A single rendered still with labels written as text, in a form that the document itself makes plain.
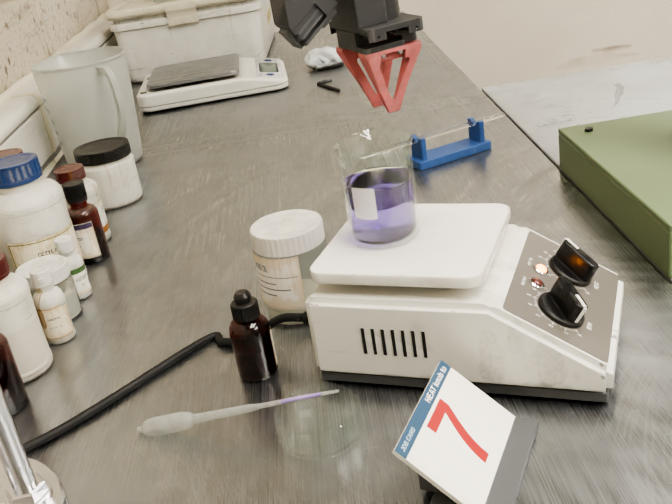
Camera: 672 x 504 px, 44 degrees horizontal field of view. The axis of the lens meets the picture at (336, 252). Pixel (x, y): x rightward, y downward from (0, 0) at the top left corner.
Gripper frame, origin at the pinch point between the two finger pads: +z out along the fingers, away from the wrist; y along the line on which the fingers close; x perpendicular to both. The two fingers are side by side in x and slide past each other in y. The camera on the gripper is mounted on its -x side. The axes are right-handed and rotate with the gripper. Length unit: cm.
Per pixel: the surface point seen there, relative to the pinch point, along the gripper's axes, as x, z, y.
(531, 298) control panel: -12.6, 2.6, 42.3
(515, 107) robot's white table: 24.3, 9.0, -10.0
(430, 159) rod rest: 3.9, 7.7, 1.6
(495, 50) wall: 76, 23, -90
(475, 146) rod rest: 10.0, 7.8, 1.7
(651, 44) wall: 112, 28, -76
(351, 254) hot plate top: -21.0, -0.5, 33.7
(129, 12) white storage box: -10, -6, -84
